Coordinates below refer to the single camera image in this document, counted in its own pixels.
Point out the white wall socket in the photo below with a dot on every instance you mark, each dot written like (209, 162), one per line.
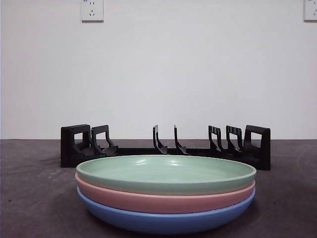
(92, 11)
(310, 11)

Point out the pink round plate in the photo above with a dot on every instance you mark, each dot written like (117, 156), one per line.
(163, 202)

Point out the blue round plate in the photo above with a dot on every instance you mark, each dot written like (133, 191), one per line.
(163, 223)

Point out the green round plate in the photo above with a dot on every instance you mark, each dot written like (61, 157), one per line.
(166, 173)

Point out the black plastic plate rack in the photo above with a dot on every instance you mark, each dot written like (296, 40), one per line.
(67, 148)

